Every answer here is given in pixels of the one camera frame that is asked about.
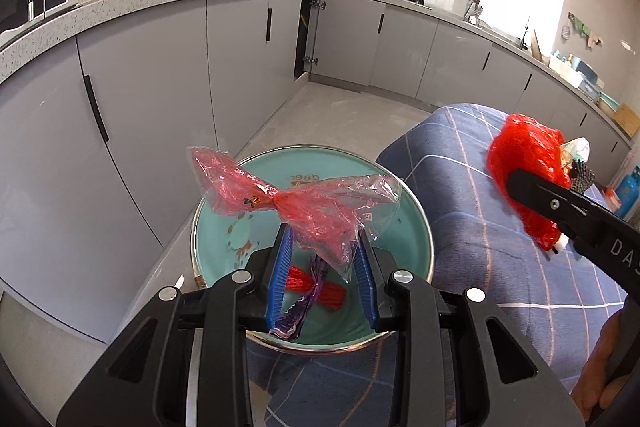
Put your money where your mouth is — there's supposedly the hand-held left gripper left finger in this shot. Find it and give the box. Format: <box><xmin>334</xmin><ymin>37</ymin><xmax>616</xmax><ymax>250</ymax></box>
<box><xmin>56</xmin><ymin>224</ymin><xmax>296</xmax><ymax>427</ymax></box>

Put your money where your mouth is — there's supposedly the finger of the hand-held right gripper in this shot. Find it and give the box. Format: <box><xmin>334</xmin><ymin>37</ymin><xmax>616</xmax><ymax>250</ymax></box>
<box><xmin>506</xmin><ymin>169</ymin><xmax>608</xmax><ymax>229</ymax></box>
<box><xmin>559</xmin><ymin>227</ymin><xmax>601</xmax><ymax>259</ymax></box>

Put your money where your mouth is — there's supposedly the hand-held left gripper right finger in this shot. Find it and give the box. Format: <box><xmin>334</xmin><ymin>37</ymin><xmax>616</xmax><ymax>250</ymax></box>
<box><xmin>356</xmin><ymin>231</ymin><xmax>586</xmax><ymax>427</ymax></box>

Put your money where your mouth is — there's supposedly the white green plastic bag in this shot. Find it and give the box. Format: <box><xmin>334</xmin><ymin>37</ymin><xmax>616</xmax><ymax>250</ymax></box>
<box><xmin>560</xmin><ymin>136</ymin><xmax>593</xmax><ymax>170</ymax></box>

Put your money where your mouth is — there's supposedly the teal round plate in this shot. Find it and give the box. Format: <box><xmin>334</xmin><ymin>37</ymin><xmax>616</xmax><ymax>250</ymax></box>
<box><xmin>190</xmin><ymin>146</ymin><xmax>433</xmax><ymax>353</ymax></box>

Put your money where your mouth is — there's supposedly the clear red plastic bag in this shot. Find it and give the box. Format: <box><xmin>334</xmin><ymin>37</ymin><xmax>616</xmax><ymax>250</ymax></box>
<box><xmin>186</xmin><ymin>146</ymin><xmax>403</xmax><ymax>282</ymax></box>

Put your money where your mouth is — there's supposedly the person's right hand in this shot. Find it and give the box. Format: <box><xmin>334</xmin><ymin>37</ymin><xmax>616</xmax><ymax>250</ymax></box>
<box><xmin>570</xmin><ymin>316</ymin><xmax>640</xmax><ymax>424</ymax></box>

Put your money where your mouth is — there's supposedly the red mesh net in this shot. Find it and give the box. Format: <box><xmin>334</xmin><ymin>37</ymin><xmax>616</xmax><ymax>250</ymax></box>
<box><xmin>285</xmin><ymin>264</ymin><xmax>348</xmax><ymax>310</ymax></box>

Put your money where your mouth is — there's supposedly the purple foil wrapper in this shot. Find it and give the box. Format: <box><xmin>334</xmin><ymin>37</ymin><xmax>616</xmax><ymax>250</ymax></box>
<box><xmin>267</xmin><ymin>254</ymin><xmax>331</xmax><ymax>340</ymax></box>

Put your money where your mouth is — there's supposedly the black mesh scrubber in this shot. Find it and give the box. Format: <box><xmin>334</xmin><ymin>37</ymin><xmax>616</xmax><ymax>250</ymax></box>
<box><xmin>567</xmin><ymin>159</ymin><xmax>597</xmax><ymax>194</ymax></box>

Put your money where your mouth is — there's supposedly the blue gas cylinder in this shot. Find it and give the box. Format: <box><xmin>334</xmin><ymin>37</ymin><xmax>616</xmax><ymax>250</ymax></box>
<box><xmin>607</xmin><ymin>172</ymin><xmax>640</xmax><ymax>218</ymax></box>

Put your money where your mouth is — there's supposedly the blue plaid tablecloth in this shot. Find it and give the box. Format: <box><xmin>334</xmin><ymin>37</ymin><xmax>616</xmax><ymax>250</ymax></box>
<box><xmin>247</xmin><ymin>103</ymin><xmax>640</xmax><ymax>427</ymax></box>

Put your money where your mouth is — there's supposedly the cardboard piece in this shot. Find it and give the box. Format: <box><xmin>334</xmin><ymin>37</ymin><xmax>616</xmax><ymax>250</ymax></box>
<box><xmin>614</xmin><ymin>104</ymin><xmax>640</xmax><ymax>138</ymax></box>

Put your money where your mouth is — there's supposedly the teal basin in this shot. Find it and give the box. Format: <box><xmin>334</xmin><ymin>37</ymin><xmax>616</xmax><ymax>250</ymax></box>
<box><xmin>597</xmin><ymin>91</ymin><xmax>623</xmax><ymax>115</ymax></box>

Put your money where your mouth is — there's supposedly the blue storage container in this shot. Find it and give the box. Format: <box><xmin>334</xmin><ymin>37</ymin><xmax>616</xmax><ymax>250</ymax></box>
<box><xmin>570</xmin><ymin>56</ymin><xmax>603</xmax><ymax>100</ymax></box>

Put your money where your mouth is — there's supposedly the white plastic box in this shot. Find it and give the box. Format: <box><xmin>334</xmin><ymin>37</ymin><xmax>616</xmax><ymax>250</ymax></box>
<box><xmin>549</xmin><ymin>57</ymin><xmax>583</xmax><ymax>82</ymax></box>

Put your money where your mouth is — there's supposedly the leaning cutting board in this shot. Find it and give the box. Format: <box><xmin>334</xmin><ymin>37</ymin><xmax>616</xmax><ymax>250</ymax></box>
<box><xmin>530</xmin><ymin>28</ymin><xmax>548</xmax><ymax>60</ymax></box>

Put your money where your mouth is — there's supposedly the utensil holder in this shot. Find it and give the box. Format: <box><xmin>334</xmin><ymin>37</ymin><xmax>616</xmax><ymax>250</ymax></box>
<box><xmin>465</xmin><ymin>0</ymin><xmax>488</xmax><ymax>25</ymax></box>

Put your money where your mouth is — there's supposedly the grey kitchen cabinet run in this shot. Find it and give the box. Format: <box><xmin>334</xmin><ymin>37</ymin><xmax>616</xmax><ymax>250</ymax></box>
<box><xmin>0</xmin><ymin>0</ymin><xmax>636</xmax><ymax>348</ymax></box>

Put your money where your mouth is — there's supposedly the green wall ornament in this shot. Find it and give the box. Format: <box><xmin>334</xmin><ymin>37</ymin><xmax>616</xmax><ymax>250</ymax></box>
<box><xmin>567</xmin><ymin>12</ymin><xmax>593</xmax><ymax>38</ymax></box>

